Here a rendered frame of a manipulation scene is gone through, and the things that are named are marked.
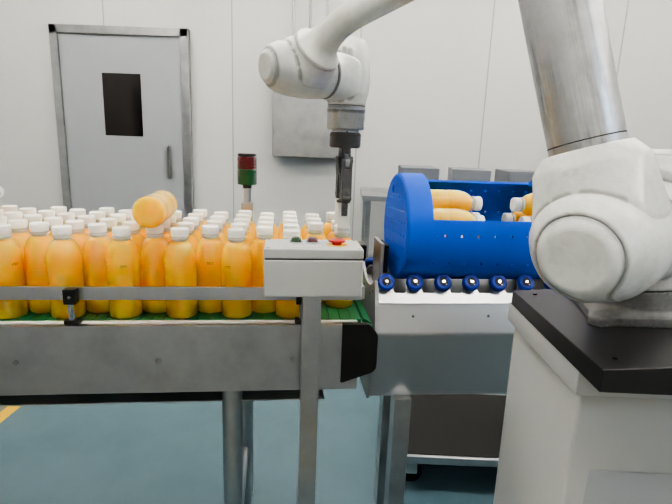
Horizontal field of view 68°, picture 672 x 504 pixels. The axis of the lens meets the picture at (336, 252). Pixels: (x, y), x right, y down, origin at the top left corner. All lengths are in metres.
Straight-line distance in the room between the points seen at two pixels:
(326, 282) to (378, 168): 3.78
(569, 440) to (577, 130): 0.47
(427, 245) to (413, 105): 3.60
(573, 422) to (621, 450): 0.09
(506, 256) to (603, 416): 0.56
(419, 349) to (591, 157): 0.78
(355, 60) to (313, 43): 0.15
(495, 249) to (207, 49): 4.01
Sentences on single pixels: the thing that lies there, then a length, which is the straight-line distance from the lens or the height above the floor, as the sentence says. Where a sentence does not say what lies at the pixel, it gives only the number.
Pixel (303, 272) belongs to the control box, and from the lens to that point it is 1.00.
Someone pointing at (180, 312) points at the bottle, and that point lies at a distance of 1.19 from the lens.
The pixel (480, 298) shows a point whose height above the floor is 0.92.
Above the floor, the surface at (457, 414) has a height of 0.15.
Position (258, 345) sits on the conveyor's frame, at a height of 0.85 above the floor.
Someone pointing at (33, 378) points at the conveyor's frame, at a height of 0.78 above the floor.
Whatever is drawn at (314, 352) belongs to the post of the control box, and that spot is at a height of 0.87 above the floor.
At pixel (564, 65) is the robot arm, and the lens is 0.75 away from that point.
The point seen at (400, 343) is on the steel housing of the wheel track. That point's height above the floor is 0.81.
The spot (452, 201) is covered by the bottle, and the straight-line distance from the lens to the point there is 1.36.
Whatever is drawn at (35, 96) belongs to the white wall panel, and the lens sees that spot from 5.56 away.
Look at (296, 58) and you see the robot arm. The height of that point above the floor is 1.47.
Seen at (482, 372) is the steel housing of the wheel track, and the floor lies 0.70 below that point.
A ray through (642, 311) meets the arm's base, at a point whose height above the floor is 1.07.
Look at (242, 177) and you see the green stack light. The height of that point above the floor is 1.18.
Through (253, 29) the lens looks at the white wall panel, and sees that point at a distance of 4.90.
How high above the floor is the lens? 1.31
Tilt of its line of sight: 13 degrees down
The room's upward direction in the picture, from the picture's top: 2 degrees clockwise
